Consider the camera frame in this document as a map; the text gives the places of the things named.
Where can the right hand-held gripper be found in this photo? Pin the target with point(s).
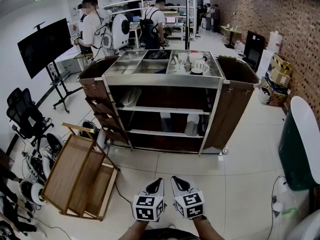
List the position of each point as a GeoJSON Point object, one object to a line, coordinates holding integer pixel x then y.
{"type": "Point", "coordinates": [190, 205]}

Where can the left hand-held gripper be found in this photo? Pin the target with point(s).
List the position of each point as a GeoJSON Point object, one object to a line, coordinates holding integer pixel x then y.
{"type": "Point", "coordinates": [147, 206]}

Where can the stainless steel service cart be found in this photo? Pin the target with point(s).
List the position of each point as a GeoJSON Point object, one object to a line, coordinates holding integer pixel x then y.
{"type": "Point", "coordinates": [162, 80]}

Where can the person's right forearm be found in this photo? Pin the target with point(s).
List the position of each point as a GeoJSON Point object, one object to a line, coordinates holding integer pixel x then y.
{"type": "Point", "coordinates": [207, 229]}

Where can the person's left forearm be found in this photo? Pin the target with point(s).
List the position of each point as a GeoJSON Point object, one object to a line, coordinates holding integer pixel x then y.
{"type": "Point", "coordinates": [135, 230]}

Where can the person's black printed shirt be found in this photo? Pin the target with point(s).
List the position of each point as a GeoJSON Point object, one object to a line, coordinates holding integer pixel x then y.
{"type": "Point", "coordinates": [172, 235]}

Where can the black round floor device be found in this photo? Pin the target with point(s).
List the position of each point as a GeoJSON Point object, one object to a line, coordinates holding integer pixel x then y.
{"type": "Point", "coordinates": [88, 127]}

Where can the clear plastic wrapped bundle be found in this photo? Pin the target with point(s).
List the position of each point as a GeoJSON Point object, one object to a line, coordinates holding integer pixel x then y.
{"type": "Point", "coordinates": [178, 66]}

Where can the dark green white-rimmed tub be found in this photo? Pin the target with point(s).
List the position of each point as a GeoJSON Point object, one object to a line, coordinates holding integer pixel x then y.
{"type": "Point", "coordinates": [297, 146]}

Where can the striped white cup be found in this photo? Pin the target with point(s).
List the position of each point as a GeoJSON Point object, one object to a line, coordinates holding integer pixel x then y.
{"type": "Point", "coordinates": [201, 65]}

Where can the white waste bin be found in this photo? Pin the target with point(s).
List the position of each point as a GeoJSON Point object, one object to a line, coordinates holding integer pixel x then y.
{"type": "Point", "coordinates": [264, 95]}

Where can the plain white mug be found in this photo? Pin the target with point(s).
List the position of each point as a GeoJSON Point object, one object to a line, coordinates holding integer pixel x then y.
{"type": "Point", "coordinates": [182, 57]}

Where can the white rounded fixture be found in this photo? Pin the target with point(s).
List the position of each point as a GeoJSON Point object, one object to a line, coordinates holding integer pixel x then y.
{"type": "Point", "coordinates": [307, 229]}

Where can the dark printed cardboard box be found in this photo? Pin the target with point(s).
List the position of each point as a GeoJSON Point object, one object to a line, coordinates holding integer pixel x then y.
{"type": "Point", "coordinates": [276, 96]}

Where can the white bowl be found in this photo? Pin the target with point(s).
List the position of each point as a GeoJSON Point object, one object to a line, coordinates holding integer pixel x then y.
{"type": "Point", "coordinates": [195, 57]}

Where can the black plastic bag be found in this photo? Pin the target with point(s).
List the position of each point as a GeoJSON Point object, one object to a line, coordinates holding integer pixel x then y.
{"type": "Point", "coordinates": [157, 55]}

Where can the clear plastic cup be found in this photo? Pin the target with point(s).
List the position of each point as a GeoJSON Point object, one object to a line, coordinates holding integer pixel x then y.
{"type": "Point", "coordinates": [133, 56]}

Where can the black monitor on stand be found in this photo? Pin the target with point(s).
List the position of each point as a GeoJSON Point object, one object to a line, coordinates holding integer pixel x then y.
{"type": "Point", "coordinates": [60, 77]}

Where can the plain cardboard box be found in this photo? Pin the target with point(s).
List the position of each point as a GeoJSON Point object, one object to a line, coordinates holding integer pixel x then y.
{"type": "Point", "coordinates": [280, 77]}

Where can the black mesh office chair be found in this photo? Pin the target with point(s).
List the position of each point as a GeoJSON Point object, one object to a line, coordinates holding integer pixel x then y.
{"type": "Point", "coordinates": [23, 114]}

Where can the black leaning display panel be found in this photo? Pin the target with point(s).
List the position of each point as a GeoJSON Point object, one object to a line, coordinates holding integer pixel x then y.
{"type": "Point", "coordinates": [253, 49]}

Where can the cardboard box striped tape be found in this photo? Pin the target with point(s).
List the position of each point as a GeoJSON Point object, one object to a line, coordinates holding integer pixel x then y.
{"type": "Point", "coordinates": [281, 62]}

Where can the white desk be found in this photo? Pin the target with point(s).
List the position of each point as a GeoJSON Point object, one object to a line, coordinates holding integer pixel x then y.
{"type": "Point", "coordinates": [173, 25]}

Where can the small wooden side table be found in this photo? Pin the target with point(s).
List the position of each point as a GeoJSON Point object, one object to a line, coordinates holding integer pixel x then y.
{"type": "Point", "coordinates": [231, 32]}

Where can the black upright pole stand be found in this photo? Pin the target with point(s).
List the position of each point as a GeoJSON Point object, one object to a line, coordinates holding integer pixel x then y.
{"type": "Point", "coordinates": [188, 21]}

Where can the open laptop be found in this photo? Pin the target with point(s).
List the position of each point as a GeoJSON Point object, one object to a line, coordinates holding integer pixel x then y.
{"type": "Point", "coordinates": [170, 20]}

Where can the white plastic sack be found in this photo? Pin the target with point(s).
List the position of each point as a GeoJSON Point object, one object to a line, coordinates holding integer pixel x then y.
{"type": "Point", "coordinates": [275, 42]}

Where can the large black television screen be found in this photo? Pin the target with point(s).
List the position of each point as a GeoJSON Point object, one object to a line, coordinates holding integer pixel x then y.
{"type": "Point", "coordinates": [45, 49]}

